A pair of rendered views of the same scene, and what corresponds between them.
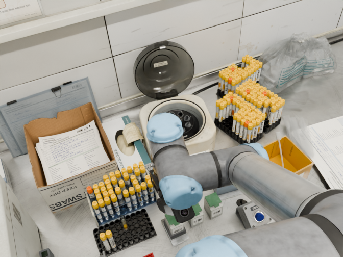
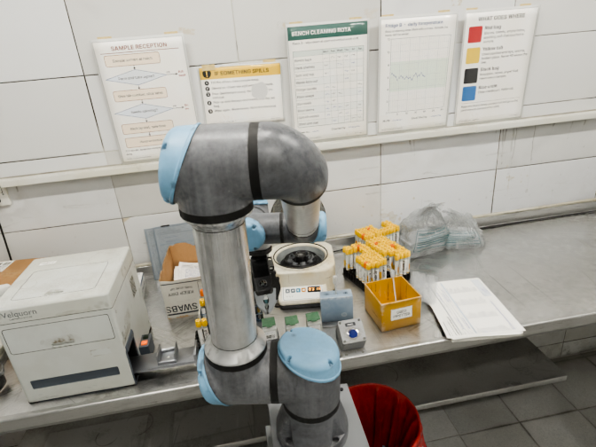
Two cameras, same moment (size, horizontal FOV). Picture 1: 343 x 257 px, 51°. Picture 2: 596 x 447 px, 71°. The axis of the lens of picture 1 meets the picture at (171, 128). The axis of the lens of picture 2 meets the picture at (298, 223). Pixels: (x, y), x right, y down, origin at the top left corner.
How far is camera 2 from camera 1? 0.60 m
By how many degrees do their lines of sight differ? 27
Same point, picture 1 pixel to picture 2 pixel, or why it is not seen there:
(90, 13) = not seen: hidden behind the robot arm
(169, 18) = not seen: hidden behind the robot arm
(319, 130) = (448, 286)
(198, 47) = (337, 207)
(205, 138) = (321, 270)
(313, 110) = (448, 273)
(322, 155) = (443, 304)
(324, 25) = (475, 207)
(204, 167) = (270, 216)
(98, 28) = not seen: hidden behind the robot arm
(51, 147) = (186, 270)
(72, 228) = (179, 331)
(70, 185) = (187, 287)
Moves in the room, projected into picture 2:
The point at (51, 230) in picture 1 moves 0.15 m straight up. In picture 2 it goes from (160, 330) to (151, 291)
